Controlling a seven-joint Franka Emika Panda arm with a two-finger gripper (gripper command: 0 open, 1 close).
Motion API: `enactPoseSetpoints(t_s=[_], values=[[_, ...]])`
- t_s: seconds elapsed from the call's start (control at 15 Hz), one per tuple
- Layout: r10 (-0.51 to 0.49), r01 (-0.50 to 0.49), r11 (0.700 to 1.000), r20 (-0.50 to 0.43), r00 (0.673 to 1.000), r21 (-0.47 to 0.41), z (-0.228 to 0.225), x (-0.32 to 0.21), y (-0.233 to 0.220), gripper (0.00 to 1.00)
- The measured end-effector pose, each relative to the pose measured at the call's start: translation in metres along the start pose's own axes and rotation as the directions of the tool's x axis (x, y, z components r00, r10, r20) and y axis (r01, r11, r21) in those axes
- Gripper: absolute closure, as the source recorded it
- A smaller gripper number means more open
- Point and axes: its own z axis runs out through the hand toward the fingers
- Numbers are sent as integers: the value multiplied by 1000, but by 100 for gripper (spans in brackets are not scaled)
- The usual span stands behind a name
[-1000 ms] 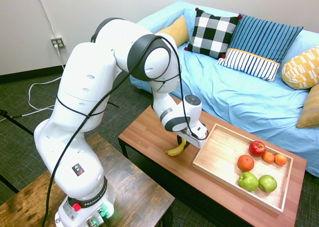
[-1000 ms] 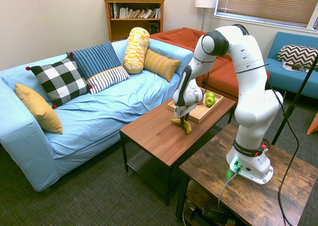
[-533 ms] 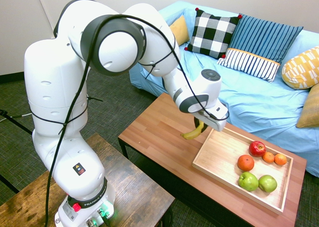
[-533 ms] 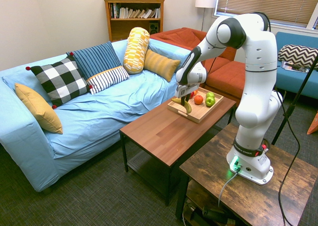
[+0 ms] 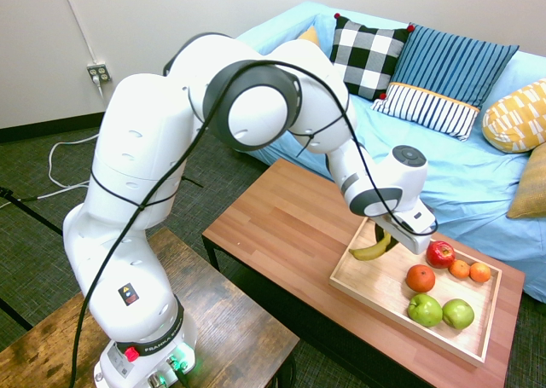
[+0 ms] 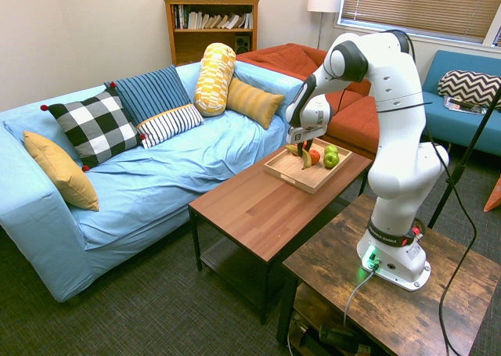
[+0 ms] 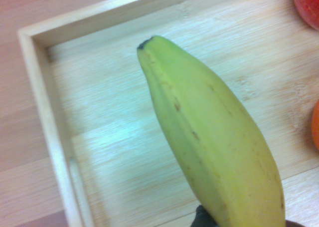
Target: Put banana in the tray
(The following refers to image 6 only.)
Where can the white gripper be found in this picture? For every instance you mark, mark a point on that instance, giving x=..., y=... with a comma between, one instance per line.
x=307, y=133

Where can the yellow banana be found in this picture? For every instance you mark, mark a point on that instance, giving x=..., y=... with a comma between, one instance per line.
x=306, y=160

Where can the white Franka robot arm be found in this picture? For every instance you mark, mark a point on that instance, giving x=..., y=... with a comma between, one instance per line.
x=395, y=144

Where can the wooden tray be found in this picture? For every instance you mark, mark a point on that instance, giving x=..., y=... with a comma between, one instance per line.
x=301, y=174

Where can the large orange fruit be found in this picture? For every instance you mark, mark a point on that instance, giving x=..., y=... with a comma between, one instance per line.
x=315, y=157

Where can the green apple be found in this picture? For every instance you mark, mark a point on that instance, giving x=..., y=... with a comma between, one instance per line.
x=331, y=149
x=330, y=160

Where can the orange sectional sofa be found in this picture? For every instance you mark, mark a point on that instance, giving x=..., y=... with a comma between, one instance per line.
x=352, y=117

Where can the mustard lumbar pillow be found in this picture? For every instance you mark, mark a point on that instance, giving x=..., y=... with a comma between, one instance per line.
x=252, y=101

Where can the reddish wood coffee table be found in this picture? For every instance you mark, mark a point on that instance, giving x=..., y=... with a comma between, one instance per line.
x=250, y=219

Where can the yellow patterned bolster pillow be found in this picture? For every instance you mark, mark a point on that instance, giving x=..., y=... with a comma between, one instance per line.
x=213, y=80

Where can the black bookshelf speaker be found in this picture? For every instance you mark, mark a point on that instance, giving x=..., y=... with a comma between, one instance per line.
x=242, y=44

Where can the white navy striped pillow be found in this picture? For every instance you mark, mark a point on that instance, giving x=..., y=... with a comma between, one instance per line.
x=170, y=124

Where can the wooden bookshelf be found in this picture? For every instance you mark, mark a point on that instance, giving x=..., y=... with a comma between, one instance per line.
x=211, y=39

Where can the white shade floor lamp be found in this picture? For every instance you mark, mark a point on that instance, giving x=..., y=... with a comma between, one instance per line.
x=323, y=4

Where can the row of books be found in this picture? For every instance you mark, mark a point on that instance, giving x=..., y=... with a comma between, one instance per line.
x=219, y=20

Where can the teal sofa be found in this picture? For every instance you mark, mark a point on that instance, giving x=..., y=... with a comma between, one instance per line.
x=462, y=133

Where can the magazine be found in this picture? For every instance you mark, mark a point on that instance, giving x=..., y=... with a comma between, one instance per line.
x=460, y=106

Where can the light blue sofa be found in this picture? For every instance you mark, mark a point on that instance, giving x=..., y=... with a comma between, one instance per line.
x=148, y=184

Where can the blue striped pillow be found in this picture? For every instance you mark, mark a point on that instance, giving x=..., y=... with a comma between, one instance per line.
x=150, y=92

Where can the black white chevron pillow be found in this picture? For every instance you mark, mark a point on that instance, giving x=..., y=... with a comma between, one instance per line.
x=467, y=87

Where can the brown window blinds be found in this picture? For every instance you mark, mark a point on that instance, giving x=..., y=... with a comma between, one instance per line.
x=419, y=4

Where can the rustic dark wood table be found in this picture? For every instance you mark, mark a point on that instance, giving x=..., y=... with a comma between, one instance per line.
x=391, y=317

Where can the black device under table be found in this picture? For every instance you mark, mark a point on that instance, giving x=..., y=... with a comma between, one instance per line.
x=338, y=337

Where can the black white checked pillow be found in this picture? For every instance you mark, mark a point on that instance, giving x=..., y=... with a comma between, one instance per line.
x=96, y=127

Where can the plain mustard square pillow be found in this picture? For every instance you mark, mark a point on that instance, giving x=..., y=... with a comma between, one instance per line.
x=62, y=172

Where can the black camera stand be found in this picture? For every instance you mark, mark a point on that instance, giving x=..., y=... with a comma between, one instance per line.
x=458, y=172

